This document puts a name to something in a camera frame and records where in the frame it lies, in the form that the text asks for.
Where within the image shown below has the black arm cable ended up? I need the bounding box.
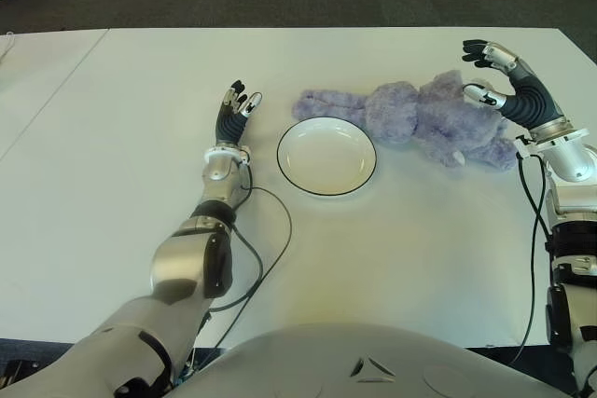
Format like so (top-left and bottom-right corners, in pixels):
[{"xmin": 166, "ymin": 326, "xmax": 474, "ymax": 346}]
[
  {"xmin": 204, "ymin": 162, "xmax": 294, "ymax": 349},
  {"xmin": 507, "ymin": 150, "xmax": 555, "ymax": 365}
]

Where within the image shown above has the silver robot torso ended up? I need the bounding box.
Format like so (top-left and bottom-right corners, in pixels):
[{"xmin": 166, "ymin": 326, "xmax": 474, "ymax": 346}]
[{"xmin": 165, "ymin": 322, "xmax": 584, "ymax": 398}]

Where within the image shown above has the purple plush bunny doll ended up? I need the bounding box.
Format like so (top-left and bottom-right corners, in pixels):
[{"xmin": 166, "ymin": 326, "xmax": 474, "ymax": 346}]
[{"xmin": 291, "ymin": 69, "xmax": 520, "ymax": 174}]

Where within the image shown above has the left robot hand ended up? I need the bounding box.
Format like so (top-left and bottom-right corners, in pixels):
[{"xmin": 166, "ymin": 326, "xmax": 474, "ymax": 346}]
[{"xmin": 214, "ymin": 79, "xmax": 264, "ymax": 144}]

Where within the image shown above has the thin white cable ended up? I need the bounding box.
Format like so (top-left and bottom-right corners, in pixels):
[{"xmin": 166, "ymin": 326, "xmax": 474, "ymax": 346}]
[{"xmin": 0, "ymin": 30, "xmax": 17, "ymax": 66}]

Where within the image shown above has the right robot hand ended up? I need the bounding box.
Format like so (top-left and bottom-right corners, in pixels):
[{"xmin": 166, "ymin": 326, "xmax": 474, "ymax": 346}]
[{"xmin": 461, "ymin": 38, "xmax": 573, "ymax": 141}]

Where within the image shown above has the white plate black rim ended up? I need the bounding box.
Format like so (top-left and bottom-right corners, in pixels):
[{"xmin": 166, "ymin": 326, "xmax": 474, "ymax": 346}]
[{"xmin": 276, "ymin": 117, "xmax": 379, "ymax": 198}]

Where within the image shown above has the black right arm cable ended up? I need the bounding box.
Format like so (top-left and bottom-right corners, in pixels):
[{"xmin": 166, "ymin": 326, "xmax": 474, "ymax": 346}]
[{"xmin": 507, "ymin": 150, "xmax": 555, "ymax": 365}]

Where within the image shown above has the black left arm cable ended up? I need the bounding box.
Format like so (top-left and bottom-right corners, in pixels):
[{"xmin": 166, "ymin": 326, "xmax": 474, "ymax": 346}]
[{"xmin": 204, "ymin": 162, "xmax": 294, "ymax": 349}]

